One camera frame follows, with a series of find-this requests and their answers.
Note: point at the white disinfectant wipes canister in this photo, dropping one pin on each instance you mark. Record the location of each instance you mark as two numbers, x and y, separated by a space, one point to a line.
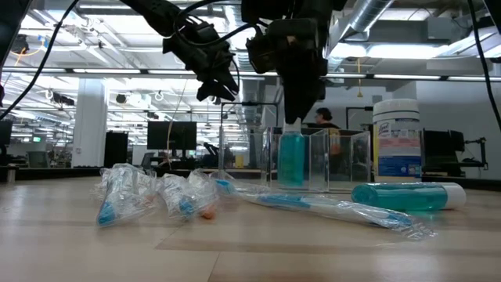
397 156

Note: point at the clear plastic packets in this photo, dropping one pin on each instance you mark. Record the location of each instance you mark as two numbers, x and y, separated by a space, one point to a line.
117 196

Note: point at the black aluminium rig frame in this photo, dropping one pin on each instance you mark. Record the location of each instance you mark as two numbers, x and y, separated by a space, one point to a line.
144 71

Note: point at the clear acrylic organizer box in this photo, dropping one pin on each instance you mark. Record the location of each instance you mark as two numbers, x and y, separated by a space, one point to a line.
325 160

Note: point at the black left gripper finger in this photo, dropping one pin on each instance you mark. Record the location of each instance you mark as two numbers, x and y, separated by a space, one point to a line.
209 91
230 83

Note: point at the toothpaste tube orange cap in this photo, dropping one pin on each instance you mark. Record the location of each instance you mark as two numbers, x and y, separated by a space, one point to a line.
208 213

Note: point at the black background robot arm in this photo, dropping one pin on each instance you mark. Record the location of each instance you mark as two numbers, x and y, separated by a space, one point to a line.
213 154

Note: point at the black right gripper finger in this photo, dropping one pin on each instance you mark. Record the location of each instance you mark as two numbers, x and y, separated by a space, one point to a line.
295 98
318 88

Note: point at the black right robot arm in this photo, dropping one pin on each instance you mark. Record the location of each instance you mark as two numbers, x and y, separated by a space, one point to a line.
305 8

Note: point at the black cabinet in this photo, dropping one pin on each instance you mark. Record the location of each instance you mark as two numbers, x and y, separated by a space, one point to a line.
116 150

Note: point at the person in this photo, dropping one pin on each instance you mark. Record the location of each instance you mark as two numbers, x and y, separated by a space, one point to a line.
324 115

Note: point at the white building pillar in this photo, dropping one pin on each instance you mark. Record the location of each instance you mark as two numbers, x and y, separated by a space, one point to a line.
90 133

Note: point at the blue white toothbrush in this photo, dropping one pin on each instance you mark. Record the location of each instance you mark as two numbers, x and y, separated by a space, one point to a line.
285 201

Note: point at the teal mouthwash bottle white cap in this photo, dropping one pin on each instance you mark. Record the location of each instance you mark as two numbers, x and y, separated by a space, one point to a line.
399 197
291 160

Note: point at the yellow bin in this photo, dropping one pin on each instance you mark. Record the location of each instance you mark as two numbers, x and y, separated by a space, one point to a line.
239 161

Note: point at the black background monitor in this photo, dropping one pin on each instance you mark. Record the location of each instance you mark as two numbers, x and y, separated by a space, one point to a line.
172 136

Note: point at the toothpaste tube blue cap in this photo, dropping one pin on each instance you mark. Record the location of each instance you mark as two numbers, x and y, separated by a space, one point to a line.
178 196

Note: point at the silver ventilation duct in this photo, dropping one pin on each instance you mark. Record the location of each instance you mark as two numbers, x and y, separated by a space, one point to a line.
368 13

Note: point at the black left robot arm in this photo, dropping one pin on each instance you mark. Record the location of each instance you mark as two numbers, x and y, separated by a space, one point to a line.
152 13

